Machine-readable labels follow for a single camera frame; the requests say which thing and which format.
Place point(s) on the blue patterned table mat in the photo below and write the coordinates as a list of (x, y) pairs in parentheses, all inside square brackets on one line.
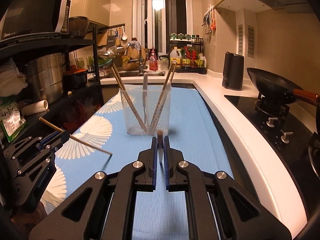
[(159, 214)]

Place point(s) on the stainless steel pot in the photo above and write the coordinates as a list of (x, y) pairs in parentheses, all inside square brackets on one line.
[(44, 76)]

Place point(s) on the black shelving unit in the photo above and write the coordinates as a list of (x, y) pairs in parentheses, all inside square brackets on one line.
[(81, 98)]

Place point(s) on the black spice rack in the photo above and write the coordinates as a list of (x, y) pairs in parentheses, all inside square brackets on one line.
[(192, 50)]

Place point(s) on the white microwave oven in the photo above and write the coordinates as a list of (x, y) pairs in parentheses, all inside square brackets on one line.
[(35, 17)]

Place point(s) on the chrome kitchen faucet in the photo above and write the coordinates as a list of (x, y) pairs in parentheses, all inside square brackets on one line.
[(135, 44)]

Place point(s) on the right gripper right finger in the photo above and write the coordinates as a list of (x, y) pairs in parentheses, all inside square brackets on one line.
[(217, 206)]

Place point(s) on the pink dish soap bottle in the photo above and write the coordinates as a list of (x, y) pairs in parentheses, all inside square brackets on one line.
[(153, 61)]

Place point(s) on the white paper roll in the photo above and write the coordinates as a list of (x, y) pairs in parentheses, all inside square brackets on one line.
[(35, 108)]

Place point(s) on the wooden cutting board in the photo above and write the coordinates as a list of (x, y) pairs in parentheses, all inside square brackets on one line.
[(131, 60)]

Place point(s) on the black electric kettle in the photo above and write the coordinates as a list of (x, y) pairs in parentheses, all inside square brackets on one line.
[(233, 71)]

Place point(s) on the glass jar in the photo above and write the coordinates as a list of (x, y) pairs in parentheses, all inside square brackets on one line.
[(164, 63)]

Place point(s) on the black wok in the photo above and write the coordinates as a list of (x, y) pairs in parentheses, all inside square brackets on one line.
[(279, 89)]

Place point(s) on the clear plastic utensil holder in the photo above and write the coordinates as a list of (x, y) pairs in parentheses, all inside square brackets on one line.
[(146, 109)]

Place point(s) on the hanging utensil rack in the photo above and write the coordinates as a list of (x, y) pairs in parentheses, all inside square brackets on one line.
[(209, 21)]

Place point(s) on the stainless steel sink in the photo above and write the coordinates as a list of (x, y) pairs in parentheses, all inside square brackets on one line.
[(137, 73)]

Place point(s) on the yellow oil jug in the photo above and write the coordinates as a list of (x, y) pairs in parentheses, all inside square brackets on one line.
[(176, 55)]

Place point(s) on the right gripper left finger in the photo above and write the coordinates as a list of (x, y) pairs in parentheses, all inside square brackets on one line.
[(103, 207)]

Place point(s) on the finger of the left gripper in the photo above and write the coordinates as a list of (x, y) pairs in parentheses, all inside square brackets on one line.
[(53, 138)]

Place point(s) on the white handled fork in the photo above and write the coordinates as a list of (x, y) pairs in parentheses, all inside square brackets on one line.
[(144, 95)]

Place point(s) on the black gas stove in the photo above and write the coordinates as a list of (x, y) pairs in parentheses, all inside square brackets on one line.
[(294, 143)]

